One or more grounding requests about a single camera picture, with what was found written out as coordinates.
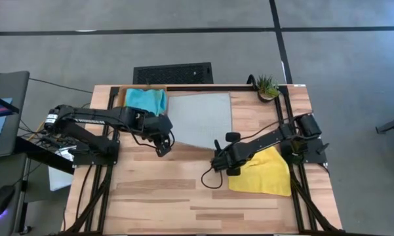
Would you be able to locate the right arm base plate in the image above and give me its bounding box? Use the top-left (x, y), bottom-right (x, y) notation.
top-left (280, 137), bottom-right (328, 165)

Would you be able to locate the orange translucent plastic bin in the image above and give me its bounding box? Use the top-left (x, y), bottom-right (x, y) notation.
top-left (117, 85), bottom-right (168, 116)

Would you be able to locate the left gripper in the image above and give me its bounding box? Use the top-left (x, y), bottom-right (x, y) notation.
top-left (140, 113), bottom-right (174, 158)

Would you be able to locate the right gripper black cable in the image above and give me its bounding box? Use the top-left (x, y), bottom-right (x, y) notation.
top-left (201, 123), bottom-right (296, 190)

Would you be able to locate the small potted green plant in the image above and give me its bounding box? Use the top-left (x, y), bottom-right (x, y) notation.
top-left (256, 75), bottom-right (281, 103)

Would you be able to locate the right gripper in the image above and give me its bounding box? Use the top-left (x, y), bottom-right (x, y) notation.
top-left (211, 132), bottom-right (252, 177)

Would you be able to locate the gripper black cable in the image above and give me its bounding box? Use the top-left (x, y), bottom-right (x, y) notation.
top-left (201, 123), bottom-right (296, 190)
top-left (130, 130), bottom-right (176, 151)

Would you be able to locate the yellow microfiber towel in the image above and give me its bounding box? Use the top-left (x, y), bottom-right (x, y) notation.
top-left (228, 146), bottom-right (292, 197)

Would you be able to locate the black perforated floor grate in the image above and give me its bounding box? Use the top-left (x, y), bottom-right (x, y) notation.
top-left (132, 62), bottom-right (214, 85)

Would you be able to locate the black aluminium table frame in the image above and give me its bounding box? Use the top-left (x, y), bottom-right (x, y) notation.
top-left (52, 84), bottom-right (345, 236)

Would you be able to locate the grey microfiber towel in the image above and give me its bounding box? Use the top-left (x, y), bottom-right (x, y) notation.
top-left (167, 92), bottom-right (233, 151)

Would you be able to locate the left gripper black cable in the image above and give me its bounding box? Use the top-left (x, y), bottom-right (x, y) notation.
top-left (130, 130), bottom-right (176, 151)

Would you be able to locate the black cable bundle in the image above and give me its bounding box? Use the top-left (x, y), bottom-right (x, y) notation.
top-left (18, 101), bottom-right (92, 151)

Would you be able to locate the blue microfiber towel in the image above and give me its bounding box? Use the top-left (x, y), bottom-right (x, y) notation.
top-left (124, 88), bottom-right (168, 116)

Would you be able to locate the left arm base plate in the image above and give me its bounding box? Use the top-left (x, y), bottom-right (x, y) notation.
top-left (72, 140), bottom-right (121, 167)

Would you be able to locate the black computer mouse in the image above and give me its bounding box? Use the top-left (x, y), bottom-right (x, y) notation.
top-left (0, 185), bottom-right (16, 217)

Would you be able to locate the thin black floor cable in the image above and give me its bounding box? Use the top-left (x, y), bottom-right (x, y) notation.
top-left (28, 77), bottom-right (94, 94)

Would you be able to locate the grey desk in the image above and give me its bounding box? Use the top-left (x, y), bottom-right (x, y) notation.
top-left (0, 70), bottom-right (75, 236)

